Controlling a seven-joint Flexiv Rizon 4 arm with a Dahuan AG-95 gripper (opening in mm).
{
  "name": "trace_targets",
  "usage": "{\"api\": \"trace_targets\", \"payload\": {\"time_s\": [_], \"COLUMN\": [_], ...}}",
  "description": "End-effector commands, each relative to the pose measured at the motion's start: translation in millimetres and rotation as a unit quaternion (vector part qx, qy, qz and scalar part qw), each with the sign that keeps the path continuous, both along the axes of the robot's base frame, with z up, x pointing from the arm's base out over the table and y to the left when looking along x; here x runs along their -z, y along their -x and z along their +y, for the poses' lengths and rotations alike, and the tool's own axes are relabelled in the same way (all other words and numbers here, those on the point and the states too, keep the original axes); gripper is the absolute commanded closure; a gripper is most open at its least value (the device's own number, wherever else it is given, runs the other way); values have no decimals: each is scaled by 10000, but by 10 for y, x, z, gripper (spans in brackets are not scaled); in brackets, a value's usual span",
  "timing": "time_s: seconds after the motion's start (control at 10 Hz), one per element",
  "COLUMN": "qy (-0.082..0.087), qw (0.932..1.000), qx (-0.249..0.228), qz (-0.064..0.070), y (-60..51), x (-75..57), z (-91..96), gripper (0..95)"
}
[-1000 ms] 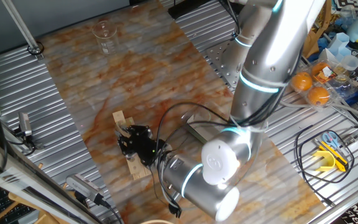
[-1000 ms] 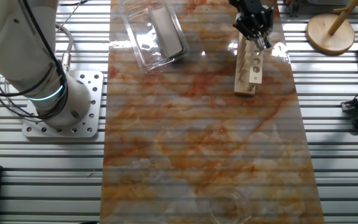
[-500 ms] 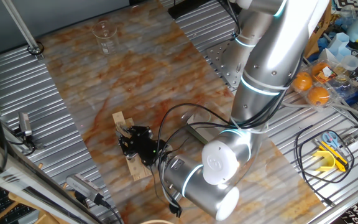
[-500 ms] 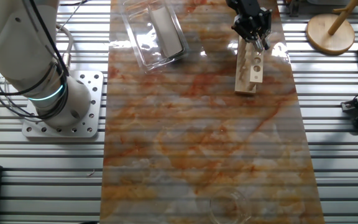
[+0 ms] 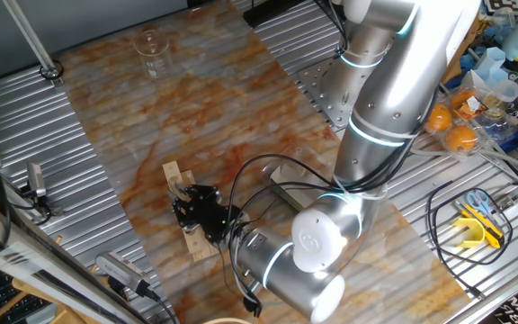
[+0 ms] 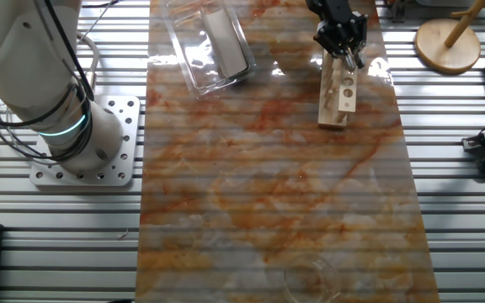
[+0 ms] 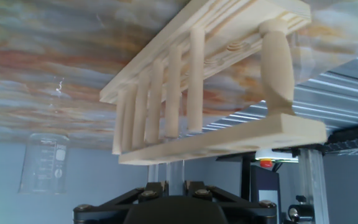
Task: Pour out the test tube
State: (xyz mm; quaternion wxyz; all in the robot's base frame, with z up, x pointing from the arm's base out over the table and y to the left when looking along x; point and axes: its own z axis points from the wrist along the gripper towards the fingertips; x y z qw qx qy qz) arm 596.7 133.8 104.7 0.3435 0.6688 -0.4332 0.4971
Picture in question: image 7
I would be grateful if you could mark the white emergency stop pendant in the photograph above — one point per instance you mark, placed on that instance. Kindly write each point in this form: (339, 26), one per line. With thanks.
(272, 155)

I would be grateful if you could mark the metal pole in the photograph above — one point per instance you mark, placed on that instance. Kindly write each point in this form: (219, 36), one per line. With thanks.
(153, 173)

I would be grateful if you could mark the orange marble pattern mat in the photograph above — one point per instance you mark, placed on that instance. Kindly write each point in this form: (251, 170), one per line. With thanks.
(42, 62)

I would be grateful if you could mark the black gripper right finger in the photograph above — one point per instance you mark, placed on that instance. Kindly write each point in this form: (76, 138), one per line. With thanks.
(247, 213)

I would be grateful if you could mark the clear glass test tube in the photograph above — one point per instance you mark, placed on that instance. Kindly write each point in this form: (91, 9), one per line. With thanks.
(175, 177)

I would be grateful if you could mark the wooden test tube rack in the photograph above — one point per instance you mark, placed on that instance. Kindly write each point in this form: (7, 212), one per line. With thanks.
(275, 62)

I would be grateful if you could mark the black knob clamp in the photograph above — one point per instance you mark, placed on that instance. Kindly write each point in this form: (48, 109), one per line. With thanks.
(301, 213)

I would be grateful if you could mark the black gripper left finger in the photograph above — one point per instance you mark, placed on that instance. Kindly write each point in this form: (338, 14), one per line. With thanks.
(98, 213)

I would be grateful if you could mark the clear glass beaker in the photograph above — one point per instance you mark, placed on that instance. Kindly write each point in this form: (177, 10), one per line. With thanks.
(43, 165)

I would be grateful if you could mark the dark rectangular box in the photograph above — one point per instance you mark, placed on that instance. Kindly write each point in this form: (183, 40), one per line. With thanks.
(264, 183)

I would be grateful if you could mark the aluminium frame beam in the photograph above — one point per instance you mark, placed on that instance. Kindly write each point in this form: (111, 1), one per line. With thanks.
(312, 186)

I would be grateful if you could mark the black keyboard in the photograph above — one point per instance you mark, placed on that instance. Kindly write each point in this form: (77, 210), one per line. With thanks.
(353, 143)

